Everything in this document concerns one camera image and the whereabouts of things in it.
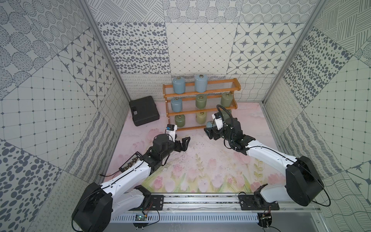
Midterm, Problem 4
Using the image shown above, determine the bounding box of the blue canister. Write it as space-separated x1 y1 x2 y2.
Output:
194 74 208 93
171 97 183 113
172 76 186 94
206 121 216 128

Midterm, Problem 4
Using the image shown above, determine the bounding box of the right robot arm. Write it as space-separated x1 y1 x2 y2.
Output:
204 118 324 209

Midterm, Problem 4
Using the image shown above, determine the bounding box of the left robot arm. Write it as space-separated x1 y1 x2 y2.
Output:
71 133 190 232

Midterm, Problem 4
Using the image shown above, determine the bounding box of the wooden three-tier shelf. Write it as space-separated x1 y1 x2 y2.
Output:
162 78 241 131

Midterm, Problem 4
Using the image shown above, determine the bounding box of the light green canister bottom centre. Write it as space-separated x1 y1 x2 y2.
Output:
196 112 207 124

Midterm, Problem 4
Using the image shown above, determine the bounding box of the green canister bottom right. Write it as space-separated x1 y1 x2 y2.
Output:
221 109 231 118

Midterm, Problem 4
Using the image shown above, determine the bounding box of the green canister bottom left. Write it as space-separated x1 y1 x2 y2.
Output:
174 115 186 128

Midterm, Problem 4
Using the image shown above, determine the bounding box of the green canister middle centre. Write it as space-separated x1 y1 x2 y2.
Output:
195 94 207 109

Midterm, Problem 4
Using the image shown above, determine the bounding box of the green canister middle right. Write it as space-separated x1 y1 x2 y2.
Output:
220 92 234 107

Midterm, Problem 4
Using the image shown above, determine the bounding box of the floral pink table mat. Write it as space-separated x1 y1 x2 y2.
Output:
105 102 286 193

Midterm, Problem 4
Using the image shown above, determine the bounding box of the black plastic case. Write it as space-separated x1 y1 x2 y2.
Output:
129 96 160 127

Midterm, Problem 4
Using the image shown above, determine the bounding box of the left controller board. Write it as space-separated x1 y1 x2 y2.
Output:
133 214 148 229

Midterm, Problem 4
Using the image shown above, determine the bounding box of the controller board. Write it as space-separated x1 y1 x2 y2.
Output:
258 213 272 229
133 214 148 229

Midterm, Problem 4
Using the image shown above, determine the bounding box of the right controller board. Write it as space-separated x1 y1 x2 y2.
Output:
258 213 272 229

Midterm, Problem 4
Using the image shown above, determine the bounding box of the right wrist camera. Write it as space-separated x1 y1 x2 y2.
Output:
212 113 223 131

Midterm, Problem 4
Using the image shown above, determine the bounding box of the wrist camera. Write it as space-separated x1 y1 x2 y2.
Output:
212 113 223 131
166 124 177 134

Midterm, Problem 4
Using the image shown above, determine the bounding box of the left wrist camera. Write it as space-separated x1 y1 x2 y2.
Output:
166 124 177 134

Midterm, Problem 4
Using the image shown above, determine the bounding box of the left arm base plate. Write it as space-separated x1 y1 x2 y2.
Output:
131 195 164 212

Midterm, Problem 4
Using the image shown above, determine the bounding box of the aluminium mounting rail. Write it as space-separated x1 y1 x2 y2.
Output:
115 192 321 214

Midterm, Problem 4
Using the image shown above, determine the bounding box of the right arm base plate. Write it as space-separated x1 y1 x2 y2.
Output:
238 194 280 211

